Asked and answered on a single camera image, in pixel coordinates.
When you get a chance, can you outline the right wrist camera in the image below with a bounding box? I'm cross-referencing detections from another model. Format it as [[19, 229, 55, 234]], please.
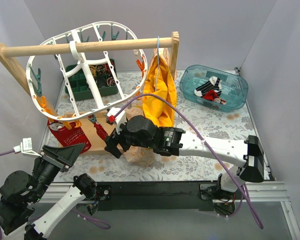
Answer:
[[106, 107, 127, 135]]

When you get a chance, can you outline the white orange patterned cloth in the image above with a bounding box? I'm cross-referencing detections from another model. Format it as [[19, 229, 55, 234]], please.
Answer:
[[122, 47, 178, 167]]

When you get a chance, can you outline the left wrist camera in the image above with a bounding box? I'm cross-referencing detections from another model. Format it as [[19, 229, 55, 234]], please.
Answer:
[[13, 137, 41, 157]]

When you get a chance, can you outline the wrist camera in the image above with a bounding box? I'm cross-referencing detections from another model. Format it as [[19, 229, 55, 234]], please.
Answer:
[[106, 107, 127, 135], [13, 137, 41, 157]]

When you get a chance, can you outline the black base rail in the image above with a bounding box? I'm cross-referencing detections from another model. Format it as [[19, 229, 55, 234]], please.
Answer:
[[76, 181, 246, 212]]

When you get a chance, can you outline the teal transparent plastic bin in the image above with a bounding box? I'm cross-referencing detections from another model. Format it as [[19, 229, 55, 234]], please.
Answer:
[[179, 64, 249, 112]]

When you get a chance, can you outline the red christmas sock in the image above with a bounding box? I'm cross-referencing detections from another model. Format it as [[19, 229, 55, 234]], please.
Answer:
[[88, 114, 109, 142], [202, 90, 227, 105], [47, 120, 92, 154]]

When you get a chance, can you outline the wooden clothes rack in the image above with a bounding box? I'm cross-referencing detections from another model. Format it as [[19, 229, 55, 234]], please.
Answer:
[[0, 31, 180, 156]]

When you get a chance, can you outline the white clip sock hanger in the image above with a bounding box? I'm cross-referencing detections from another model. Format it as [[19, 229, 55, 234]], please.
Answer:
[[17, 21, 149, 122]]

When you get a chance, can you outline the yellow garment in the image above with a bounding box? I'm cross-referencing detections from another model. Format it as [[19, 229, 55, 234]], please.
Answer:
[[142, 48, 177, 127]]

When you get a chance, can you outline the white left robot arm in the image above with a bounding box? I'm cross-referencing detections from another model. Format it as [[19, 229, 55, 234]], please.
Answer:
[[0, 143, 97, 240]]

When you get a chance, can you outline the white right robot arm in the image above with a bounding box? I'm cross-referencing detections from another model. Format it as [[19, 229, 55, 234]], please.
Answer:
[[105, 115, 265, 199]]

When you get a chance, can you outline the green compartment organizer box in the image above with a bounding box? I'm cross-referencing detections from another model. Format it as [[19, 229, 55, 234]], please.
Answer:
[[64, 58, 120, 102]]

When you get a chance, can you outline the blue wire hanger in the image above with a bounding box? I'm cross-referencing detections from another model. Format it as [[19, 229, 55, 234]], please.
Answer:
[[154, 36, 160, 91]]

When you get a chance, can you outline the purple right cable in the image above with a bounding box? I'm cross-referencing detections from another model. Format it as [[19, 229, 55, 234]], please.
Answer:
[[114, 93, 265, 230]]

